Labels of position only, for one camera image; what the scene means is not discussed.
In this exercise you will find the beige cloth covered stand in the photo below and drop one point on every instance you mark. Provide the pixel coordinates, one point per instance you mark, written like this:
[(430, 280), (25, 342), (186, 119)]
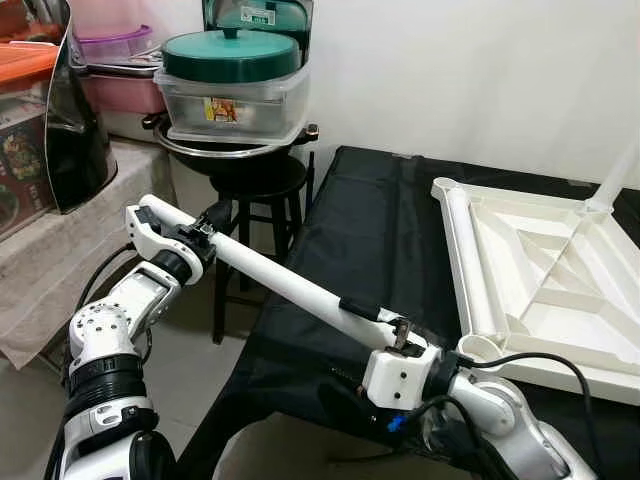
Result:
[(60, 260)]

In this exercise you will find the pink plastic basin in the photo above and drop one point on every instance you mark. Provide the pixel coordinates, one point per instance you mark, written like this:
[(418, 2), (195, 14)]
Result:
[(125, 95)]

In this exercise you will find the black tablecloth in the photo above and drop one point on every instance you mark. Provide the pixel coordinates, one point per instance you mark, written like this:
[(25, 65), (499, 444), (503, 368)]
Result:
[(330, 240)]

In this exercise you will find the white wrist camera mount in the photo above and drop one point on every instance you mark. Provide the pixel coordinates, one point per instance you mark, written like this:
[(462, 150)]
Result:
[(150, 230), (400, 375)]

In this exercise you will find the pink box red lid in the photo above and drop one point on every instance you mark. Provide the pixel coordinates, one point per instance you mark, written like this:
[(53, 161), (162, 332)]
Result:
[(105, 15)]

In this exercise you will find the black plastic bag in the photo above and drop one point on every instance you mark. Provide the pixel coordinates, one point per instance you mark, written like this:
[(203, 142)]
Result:
[(75, 130)]

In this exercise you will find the grey tape piece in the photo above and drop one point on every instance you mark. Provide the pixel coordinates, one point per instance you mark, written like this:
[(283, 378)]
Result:
[(575, 182), (405, 155)]

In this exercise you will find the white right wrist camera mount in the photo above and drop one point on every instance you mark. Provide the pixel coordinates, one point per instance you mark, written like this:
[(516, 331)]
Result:
[(400, 375)]

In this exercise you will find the clear plastic storage box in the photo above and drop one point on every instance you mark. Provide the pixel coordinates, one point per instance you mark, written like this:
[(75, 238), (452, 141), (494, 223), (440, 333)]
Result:
[(235, 105)]

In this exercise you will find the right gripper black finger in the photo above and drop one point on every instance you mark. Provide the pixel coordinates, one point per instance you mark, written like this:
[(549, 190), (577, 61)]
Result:
[(362, 309), (350, 403)]

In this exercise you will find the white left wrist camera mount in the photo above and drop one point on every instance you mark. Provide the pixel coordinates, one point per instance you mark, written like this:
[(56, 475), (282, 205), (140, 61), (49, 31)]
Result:
[(150, 230)]

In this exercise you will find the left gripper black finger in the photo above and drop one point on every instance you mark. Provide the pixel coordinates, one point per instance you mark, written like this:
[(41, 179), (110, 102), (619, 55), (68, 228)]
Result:
[(217, 216)]

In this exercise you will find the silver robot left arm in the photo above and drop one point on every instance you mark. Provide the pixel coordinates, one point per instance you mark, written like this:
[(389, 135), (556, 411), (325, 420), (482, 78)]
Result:
[(110, 340)]

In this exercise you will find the purple lidded clear container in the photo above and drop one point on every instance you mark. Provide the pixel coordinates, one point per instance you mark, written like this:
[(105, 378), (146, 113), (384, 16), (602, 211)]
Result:
[(115, 45)]

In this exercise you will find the black wok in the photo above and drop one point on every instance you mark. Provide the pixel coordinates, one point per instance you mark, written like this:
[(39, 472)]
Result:
[(230, 160)]

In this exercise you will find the orange lidded storage box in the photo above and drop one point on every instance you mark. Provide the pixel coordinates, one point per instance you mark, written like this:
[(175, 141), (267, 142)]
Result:
[(20, 100)]

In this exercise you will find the green pot lid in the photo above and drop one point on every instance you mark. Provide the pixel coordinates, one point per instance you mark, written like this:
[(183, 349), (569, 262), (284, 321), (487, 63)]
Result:
[(232, 55)]

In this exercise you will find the grey printed box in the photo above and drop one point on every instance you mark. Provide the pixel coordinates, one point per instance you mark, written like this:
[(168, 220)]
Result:
[(258, 15)]

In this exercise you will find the white plastic children table top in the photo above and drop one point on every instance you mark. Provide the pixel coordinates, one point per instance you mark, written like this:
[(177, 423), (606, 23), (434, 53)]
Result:
[(560, 270)]

